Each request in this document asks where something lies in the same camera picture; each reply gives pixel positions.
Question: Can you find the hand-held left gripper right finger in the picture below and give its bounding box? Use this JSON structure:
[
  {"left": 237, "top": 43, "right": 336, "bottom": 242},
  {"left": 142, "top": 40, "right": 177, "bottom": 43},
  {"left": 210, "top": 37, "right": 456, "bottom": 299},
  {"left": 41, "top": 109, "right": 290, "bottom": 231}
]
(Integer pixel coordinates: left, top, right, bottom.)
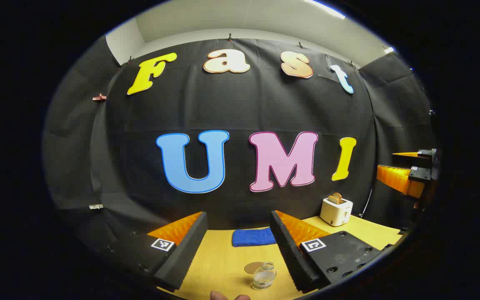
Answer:
[{"left": 270, "top": 210, "right": 382, "bottom": 294}]

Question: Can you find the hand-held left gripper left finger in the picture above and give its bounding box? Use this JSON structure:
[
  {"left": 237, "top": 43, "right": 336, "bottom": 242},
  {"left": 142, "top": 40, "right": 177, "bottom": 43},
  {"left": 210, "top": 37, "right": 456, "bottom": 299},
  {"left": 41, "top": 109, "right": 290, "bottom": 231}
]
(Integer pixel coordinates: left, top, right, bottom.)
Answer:
[{"left": 98, "top": 211, "right": 208, "bottom": 292}]

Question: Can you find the clear plastic water bottle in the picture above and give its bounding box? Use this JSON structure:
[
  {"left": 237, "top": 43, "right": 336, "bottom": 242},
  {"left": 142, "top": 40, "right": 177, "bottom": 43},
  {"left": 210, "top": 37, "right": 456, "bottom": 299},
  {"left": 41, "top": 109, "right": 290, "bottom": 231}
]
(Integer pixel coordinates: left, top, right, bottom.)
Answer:
[{"left": 252, "top": 262, "right": 277, "bottom": 290}]

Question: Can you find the folded blue towel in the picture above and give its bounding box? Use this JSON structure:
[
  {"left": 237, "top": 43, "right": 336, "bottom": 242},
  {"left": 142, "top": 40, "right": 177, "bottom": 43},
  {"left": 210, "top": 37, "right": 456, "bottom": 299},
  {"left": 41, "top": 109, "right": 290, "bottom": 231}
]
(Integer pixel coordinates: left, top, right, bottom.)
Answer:
[{"left": 232, "top": 227, "right": 277, "bottom": 248}]

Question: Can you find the white toaster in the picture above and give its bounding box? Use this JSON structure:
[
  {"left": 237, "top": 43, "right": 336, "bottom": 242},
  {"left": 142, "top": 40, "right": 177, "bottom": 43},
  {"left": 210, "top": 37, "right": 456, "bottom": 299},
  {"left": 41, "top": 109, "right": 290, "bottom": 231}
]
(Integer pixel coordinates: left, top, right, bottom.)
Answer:
[{"left": 320, "top": 197, "right": 354, "bottom": 227}]

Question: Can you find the black backdrop cloth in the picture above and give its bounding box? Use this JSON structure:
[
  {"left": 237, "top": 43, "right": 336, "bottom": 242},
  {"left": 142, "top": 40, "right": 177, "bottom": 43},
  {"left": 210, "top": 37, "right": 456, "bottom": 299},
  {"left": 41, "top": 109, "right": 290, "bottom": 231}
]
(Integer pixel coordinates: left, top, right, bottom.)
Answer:
[{"left": 42, "top": 35, "right": 438, "bottom": 255}]

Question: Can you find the white toaster cable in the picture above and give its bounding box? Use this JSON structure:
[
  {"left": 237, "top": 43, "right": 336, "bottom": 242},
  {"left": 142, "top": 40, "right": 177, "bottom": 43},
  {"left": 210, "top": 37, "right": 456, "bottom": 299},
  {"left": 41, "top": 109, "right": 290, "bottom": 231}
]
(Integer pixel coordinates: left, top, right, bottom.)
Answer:
[{"left": 358, "top": 187, "right": 373, "bottom": 218}]

